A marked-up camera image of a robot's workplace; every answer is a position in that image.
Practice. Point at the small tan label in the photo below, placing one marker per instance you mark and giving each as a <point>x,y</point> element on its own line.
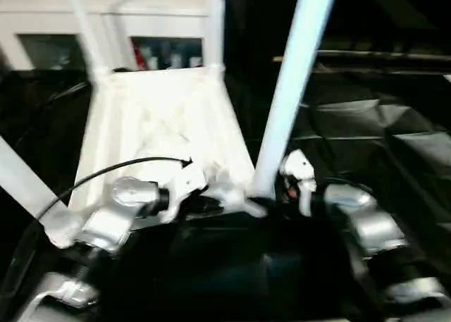
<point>278,58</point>

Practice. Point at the red bottle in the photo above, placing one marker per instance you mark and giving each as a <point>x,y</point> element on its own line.
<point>138,56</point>

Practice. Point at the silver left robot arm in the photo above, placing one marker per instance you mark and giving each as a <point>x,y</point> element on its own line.
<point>105,223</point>

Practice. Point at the white plastic table top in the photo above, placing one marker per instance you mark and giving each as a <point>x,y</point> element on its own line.
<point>151,117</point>

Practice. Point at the white plastic table leg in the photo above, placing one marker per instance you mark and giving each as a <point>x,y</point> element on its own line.
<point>215,26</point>
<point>296,72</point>
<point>31,191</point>
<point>86,36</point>

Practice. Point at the white flat board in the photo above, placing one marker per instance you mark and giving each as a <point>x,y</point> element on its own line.
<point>447,78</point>

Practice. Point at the dark metal rail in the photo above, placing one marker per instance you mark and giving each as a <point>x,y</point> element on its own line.
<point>380,55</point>

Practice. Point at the white sideboard cabinet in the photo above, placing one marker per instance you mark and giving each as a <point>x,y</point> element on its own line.
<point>105,19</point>

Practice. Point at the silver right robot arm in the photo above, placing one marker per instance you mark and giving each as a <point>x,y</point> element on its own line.
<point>377,223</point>

